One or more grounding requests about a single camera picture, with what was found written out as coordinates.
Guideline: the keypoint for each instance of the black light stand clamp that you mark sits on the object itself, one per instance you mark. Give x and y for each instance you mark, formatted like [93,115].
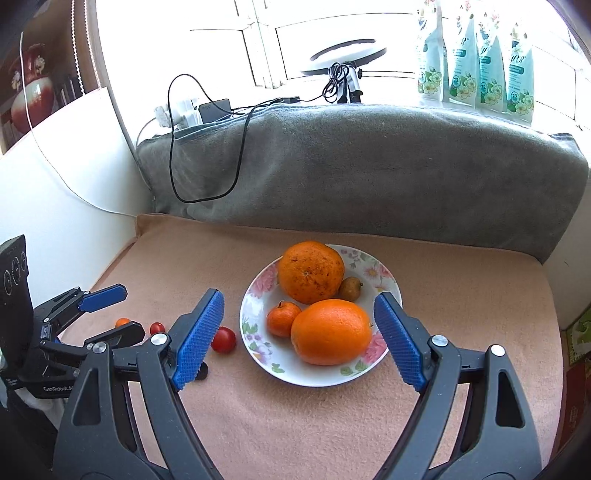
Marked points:
[353,90]

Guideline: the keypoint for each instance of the dark grape front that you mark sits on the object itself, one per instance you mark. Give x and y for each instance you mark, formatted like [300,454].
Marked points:
[202,370]

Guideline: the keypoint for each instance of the red brown box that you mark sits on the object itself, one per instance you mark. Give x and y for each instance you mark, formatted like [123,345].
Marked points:
[577,410]

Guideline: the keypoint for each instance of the floral white plate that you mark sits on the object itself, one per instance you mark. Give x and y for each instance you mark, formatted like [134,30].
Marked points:
[258,304]

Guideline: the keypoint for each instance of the white power strip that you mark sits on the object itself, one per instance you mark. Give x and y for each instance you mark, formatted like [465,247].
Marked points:
[180,113]

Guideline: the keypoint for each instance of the teal floral pouch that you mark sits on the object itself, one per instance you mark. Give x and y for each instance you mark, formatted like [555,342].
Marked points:
[463,64]
[519,78]
[491,69]
[431,60]

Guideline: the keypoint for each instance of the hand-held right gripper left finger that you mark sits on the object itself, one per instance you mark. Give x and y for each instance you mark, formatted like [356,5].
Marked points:
[198,341]

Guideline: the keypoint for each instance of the large speckled orange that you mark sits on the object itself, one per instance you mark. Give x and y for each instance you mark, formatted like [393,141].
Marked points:
[310,272]

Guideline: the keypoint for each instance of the wooden shelf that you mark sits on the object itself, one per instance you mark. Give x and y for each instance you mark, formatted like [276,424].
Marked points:
[55,27]

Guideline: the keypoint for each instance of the large smooth orange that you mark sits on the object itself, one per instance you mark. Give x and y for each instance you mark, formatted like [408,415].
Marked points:
[331,332]

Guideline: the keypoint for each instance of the small mandarin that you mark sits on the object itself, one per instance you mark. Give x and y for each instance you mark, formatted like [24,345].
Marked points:
[122,322]
[282,319]

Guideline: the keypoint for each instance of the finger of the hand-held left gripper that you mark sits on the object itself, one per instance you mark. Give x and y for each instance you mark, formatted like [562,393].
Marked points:
[124,334]
[104,297]

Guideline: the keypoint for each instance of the red white vase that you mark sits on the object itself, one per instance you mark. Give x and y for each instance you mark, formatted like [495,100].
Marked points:
[32,101]

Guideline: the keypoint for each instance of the small brown fruit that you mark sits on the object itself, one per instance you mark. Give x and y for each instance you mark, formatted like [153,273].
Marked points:
[351,288]

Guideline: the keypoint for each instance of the green packet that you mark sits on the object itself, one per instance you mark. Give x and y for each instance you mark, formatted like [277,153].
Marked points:
[579,337]

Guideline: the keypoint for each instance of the grey blanket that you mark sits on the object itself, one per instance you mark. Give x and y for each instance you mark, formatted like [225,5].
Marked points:
[369,175]

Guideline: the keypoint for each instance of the black power adapter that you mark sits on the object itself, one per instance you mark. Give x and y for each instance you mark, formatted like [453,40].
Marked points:
[214,108]

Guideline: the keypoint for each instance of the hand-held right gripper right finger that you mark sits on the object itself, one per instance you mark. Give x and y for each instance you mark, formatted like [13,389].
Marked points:
[399,344]

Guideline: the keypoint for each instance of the red cherry tomato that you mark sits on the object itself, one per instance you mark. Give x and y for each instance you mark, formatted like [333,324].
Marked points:
[224,339]

